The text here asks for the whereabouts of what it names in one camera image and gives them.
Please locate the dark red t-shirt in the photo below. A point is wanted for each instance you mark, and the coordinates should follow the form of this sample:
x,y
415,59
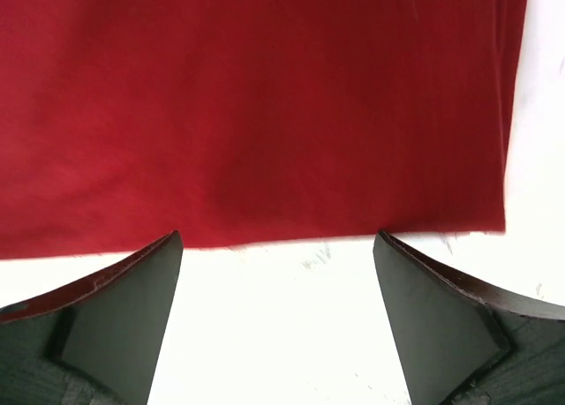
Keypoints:
x,y
251,121

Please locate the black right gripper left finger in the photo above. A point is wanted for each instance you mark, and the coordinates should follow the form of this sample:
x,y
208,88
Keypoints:
x,y
95,340

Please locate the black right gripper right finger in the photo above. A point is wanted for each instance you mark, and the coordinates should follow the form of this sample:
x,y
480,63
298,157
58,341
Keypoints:
x,y
461,340

